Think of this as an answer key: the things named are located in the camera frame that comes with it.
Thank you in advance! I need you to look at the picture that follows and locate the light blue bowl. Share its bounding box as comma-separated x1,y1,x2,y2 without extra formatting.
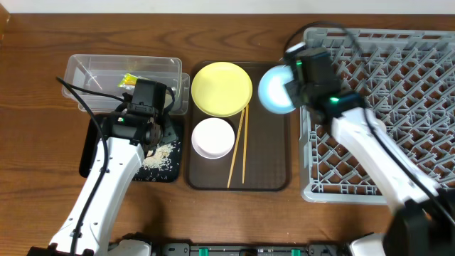
258,65,295,114

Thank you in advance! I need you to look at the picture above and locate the green orange snack wrapper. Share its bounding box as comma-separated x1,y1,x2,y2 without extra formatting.
118,73,149,90

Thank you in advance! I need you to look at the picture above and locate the white bowl with residue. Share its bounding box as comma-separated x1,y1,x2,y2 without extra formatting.
191,117,235,159

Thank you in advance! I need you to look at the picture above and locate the wooden chopstick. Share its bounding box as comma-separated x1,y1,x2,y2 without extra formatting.
242,105,249,184
227,108,246,188

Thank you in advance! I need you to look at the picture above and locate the yellow plate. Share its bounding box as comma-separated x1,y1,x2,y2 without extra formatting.
191,62,253,117

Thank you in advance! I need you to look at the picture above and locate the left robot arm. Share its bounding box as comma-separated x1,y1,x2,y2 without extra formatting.
28,112,182,255

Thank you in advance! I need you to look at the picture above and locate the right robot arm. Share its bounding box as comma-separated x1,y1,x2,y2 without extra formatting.
285,80,454,255

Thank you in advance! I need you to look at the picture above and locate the grey dishwasher rack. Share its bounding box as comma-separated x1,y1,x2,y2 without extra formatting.
299,28,454,205

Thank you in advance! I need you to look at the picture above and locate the pile of rice grains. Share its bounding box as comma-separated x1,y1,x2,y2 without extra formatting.
136,143,178,183

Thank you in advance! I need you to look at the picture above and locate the black plastic bin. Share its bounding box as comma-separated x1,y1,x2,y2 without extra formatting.
79,116,184,183

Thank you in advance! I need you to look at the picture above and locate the clear plastic bin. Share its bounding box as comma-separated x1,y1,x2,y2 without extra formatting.
63,54,190,115

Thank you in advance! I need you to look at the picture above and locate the dark brown serving tray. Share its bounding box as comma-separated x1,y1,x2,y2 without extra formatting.
185,61,291,191

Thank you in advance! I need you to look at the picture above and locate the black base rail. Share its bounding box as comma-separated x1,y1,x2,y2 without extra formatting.
106,233,356,256

